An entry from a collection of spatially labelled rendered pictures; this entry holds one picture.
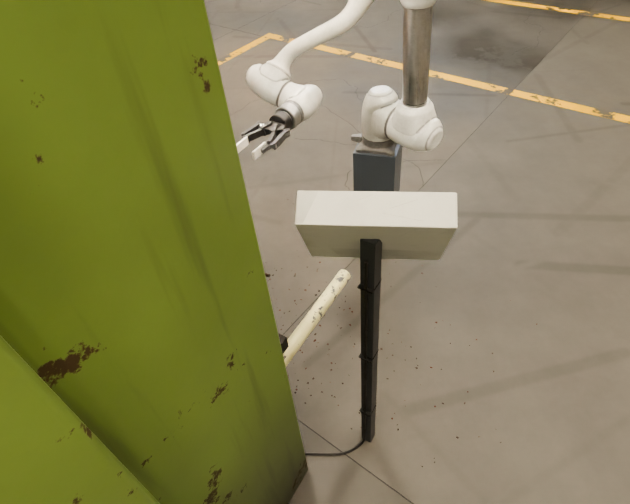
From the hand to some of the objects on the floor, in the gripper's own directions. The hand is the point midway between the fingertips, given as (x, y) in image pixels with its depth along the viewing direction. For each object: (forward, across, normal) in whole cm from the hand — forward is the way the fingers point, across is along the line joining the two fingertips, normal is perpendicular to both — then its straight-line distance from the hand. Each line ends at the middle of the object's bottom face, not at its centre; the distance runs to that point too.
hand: (249, 149), depth 153 cm
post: (+27, -58, -100) cm, 118 cm away
